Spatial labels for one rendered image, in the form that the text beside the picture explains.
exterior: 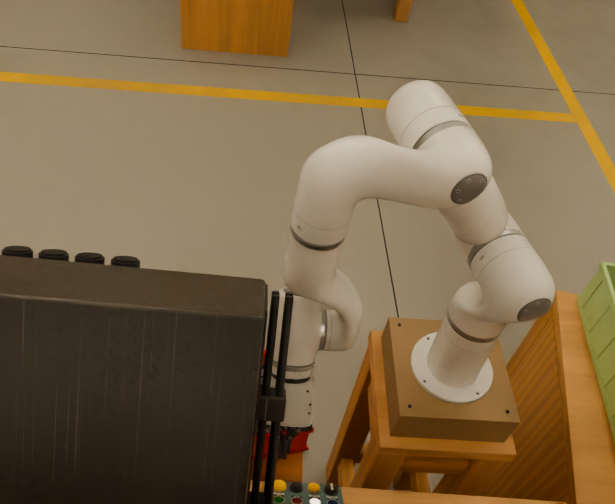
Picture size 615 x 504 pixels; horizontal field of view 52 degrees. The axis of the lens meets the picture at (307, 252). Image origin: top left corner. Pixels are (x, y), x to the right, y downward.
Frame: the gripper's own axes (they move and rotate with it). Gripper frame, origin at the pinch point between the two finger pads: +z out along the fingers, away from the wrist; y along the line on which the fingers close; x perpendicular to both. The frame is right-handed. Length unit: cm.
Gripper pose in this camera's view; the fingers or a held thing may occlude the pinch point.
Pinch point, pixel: (282, 446)
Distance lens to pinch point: 129.4
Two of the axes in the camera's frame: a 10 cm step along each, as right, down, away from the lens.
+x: 0.5, 2.3, -9.7
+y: -9.9, -1.0, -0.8
